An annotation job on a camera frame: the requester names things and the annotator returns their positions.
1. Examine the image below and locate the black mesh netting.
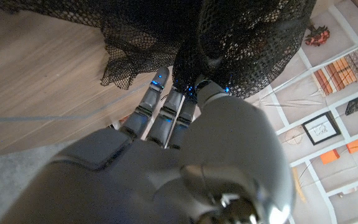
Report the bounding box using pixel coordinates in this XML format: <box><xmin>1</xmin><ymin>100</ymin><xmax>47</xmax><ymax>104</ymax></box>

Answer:
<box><xmin>0</xmin><ymin>0</ymin><xmax>318</xmax><ymax>99</ymax></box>

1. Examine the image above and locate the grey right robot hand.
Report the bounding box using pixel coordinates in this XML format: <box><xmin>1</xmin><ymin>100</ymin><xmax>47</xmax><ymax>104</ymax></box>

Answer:
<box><xmin>0</xmin><ymin>67</ymin><xmax>295</xmax><ymax>224</ymax></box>

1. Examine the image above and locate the printed bookshelf backdrop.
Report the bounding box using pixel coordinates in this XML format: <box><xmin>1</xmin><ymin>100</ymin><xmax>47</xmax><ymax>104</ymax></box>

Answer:
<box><xmin>244</xmin><ymin>0</ymin><xmax>358</xmax><ymax>224</ymax></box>

